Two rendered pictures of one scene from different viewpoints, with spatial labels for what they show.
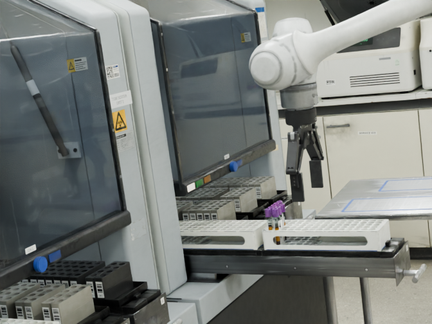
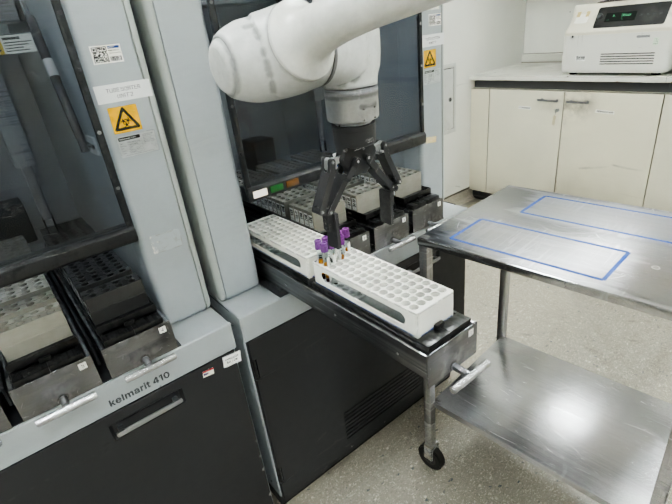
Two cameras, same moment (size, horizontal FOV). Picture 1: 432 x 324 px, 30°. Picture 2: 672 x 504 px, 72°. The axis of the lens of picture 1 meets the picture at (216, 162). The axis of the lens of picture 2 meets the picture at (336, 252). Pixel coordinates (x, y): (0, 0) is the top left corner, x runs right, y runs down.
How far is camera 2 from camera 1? 1.29 m
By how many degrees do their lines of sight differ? 30
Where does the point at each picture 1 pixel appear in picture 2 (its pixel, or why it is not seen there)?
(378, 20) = not seen: outside the picture
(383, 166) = (612, 145)
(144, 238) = (178, 249)
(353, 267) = (385, 344)
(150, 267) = (189, 277)
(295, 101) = (334, 113)
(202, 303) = (244, 322)
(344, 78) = (595, 54)
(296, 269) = (336, 317)
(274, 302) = not seen: hidden behind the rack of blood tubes
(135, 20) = not seen: outside the picture
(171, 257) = (229, 265)
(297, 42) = (273, 22)
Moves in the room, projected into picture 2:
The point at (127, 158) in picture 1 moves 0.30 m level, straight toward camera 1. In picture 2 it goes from (143, 163) to (8, 224)
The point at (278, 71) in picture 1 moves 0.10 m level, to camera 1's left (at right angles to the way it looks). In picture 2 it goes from (231, 75) to (170, 80)
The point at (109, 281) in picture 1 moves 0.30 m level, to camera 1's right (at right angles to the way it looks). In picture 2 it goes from (100, 302) to (223, 324)
